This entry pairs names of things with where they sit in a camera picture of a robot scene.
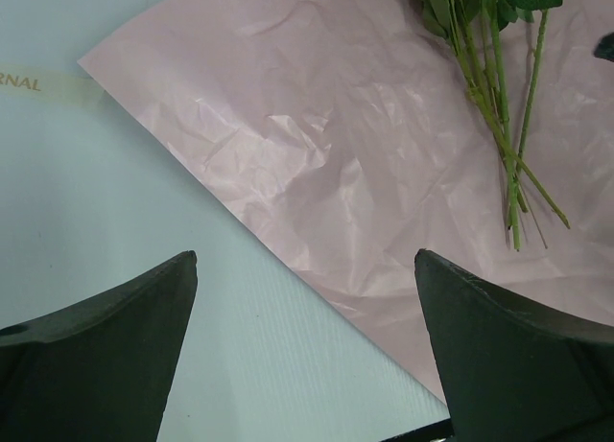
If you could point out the cream printed ribbon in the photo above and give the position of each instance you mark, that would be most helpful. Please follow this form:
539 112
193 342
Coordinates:
50 86

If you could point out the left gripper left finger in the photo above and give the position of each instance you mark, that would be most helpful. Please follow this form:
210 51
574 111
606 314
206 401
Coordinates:
101 369

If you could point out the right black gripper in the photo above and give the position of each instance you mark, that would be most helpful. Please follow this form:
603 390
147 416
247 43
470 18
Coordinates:
605 48

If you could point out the pink wrapping paper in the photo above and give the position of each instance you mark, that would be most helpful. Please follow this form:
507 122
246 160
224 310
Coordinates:
339 133

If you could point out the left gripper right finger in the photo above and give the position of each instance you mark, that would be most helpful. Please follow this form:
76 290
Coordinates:
513 369

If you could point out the pink artificial flower bunch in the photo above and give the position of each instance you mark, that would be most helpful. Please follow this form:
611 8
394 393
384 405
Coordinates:
472 30

